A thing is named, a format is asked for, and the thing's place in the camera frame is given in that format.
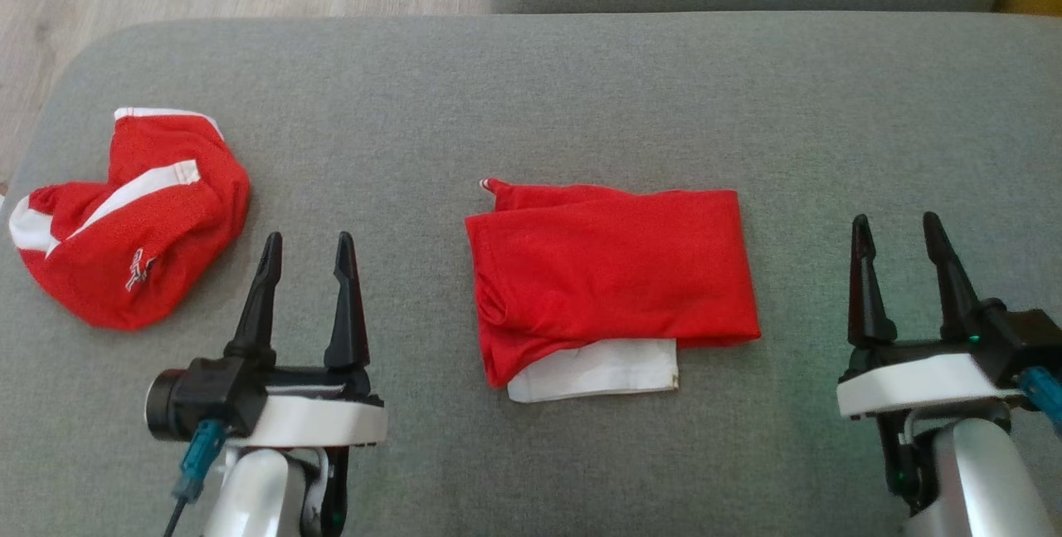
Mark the large grey fabric ottoman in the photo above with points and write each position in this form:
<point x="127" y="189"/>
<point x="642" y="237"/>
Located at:
<point x="531" y="105"/>

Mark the red basketball jersey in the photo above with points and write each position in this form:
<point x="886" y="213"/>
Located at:
<point x="614" y="271"/>

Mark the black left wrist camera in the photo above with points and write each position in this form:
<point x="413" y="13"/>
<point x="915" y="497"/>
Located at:
<point x="207" y="396"/>

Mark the red shorts with white stripes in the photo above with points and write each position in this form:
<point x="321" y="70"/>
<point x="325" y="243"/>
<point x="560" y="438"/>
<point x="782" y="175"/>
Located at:
<point x="166" y="222"/>

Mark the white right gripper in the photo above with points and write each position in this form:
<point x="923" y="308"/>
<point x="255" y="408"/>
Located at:
<point x="913" y="383"/>

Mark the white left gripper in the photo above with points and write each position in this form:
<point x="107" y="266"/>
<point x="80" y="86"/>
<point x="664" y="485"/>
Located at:
<point x="323" y="421"/>

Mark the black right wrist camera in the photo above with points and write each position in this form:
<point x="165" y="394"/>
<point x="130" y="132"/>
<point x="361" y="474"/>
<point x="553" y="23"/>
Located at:
<point x="1025" y="338"/>

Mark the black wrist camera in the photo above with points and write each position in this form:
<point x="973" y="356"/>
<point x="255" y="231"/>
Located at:
<point x="207" y="396"/>
<point x="1025" y="338"/>

